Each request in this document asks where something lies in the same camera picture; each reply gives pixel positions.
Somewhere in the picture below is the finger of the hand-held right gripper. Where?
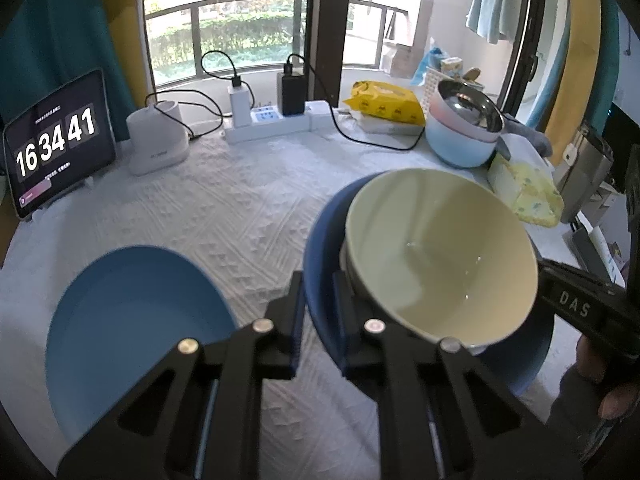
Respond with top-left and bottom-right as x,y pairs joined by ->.
536,258 -> 566,307

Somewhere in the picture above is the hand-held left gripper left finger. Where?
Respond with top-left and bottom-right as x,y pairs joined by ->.
57,271 -> 304,480

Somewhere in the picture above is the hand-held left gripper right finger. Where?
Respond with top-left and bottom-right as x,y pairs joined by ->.
332,272 -> 583,480

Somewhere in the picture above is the dark blue bowl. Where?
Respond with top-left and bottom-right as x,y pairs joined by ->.
302,172 -> 553,396

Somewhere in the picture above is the cream bowl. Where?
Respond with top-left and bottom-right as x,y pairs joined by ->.
345,169 -> 540,348

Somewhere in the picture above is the light blue plate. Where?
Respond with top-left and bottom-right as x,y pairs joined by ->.
46,245 -> 240,446

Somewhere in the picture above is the person's right hand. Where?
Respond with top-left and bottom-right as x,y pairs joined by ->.
547,335 -> 640,456

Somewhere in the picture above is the yellow patterned cloth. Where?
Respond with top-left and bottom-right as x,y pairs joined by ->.
487,152 -> 565,228

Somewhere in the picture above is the grey box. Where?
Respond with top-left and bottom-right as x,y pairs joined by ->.
552,125 -> 615,223

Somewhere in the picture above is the pale blue bowl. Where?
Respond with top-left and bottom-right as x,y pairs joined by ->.
425,120 -> 498,168

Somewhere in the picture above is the black monitor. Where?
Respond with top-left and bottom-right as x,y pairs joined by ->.
602,102 -> 640,161

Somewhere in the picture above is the steel pot light blue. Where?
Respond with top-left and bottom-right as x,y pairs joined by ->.
427,92 -> 503,143

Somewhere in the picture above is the white power strip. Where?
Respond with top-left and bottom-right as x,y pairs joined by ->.
224,101 -> 346,143

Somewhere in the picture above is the yellow packet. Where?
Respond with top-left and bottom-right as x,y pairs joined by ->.
345,81 -> 426,126

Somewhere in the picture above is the white charger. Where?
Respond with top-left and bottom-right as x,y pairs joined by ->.
229,85 -> 253,128

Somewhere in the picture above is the white plastic basket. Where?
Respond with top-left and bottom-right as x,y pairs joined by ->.
410,67 -> 471,111

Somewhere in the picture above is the white round device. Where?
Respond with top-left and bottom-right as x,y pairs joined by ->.
126,100 -> 190,177

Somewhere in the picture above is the black charger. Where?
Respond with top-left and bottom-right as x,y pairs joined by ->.
277,55 -> 306,116

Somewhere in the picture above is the hanging pale blue towel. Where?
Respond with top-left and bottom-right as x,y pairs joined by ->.
466,0 -> 523,43

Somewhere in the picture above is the tablet showing clock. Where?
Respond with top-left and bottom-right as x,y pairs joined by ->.
2,69 -> 117,220

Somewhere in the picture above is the balcony railing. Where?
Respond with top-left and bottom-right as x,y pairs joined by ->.
145,0 -> 408,86

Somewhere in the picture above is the yellow curtain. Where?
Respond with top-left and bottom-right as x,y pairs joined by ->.
102,0 -> 153,111

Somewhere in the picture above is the teal curtain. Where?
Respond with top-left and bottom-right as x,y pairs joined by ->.
0,0 -> 133,141

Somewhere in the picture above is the black charger cable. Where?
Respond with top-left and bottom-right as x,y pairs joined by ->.
285,53 -> 420,152

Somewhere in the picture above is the black device cable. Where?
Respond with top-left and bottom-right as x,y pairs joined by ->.
145,90 -> 226,138

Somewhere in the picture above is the black looped cable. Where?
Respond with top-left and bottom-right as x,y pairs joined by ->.
201,51 -> 243,92

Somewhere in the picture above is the dark window frame post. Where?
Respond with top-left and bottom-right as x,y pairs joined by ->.
306,0 -> 351,103

